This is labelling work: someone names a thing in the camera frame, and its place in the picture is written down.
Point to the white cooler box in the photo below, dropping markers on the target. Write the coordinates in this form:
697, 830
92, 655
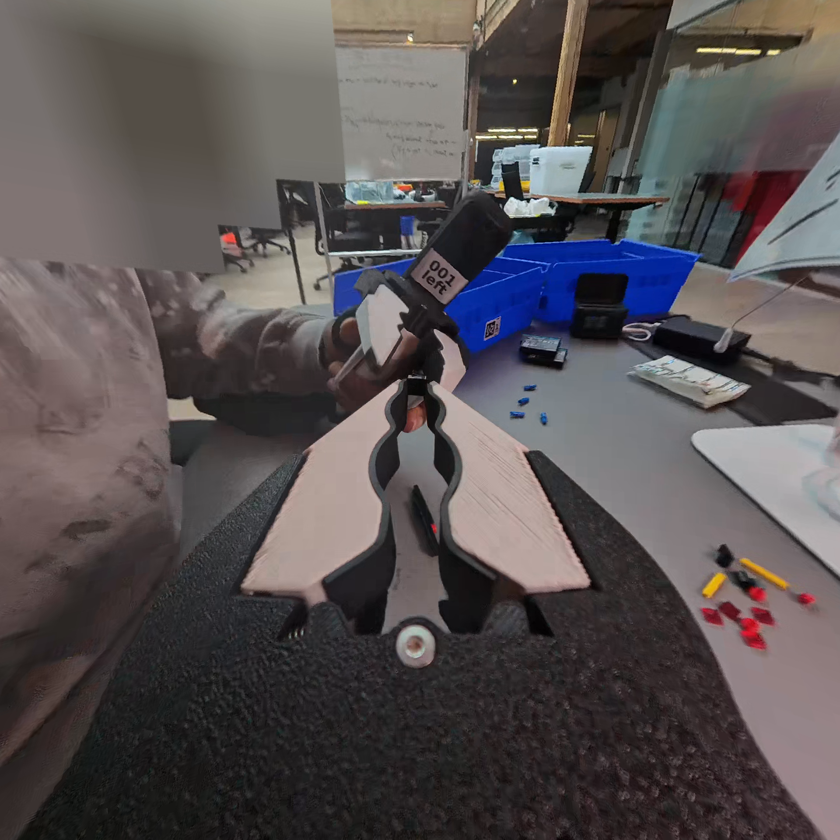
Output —
558, 169

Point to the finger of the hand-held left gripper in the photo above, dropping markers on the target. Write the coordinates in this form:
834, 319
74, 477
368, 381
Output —
453, 364
379, 325

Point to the grey desk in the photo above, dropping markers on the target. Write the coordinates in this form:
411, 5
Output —
623, 472

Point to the flat black battery pack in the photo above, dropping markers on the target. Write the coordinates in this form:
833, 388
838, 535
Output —
543, 349

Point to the person's left forearm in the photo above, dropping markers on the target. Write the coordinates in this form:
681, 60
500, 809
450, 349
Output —
243, 348

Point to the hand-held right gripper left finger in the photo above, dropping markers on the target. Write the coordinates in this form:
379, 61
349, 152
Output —
321, 518

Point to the person's grey patterned clothing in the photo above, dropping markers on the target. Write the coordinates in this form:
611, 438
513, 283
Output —
72, 512

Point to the white board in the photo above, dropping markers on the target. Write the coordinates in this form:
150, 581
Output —
768, 485

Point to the whiteboard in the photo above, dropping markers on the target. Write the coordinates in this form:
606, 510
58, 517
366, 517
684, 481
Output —
400, 111

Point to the long yellow rod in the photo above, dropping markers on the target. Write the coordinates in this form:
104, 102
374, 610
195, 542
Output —
764, 573

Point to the person's left hand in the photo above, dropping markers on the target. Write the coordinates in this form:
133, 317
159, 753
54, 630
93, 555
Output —
351, 387

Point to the small reddish brown piece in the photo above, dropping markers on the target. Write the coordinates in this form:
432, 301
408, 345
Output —
413, 418

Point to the cluster of red bricks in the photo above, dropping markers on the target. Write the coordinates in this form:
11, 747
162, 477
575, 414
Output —
748, 623

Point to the blue bin with square tag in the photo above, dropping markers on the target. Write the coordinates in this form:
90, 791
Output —
499, 308

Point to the plain blue bin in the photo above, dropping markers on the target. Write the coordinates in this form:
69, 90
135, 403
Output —
630, 275

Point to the printed booklet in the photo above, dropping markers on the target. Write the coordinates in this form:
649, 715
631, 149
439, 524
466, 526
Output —
689, 380

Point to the black bar with red mark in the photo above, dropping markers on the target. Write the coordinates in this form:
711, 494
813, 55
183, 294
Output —
425, 518

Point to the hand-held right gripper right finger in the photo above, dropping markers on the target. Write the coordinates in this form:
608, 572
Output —
505, 518

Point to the small black brick piece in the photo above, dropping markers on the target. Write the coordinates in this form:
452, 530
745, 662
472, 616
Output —
415, 388

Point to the office chair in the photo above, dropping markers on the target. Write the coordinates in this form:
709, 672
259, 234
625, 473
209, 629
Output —
236, 253

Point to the wooden edged table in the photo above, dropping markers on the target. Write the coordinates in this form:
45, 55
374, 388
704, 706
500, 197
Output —
590, 199

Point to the black open battery case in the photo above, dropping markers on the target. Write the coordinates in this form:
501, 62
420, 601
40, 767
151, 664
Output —
598, 305

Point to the black power adapter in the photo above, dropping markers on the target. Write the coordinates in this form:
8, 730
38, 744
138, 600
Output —
701, 338

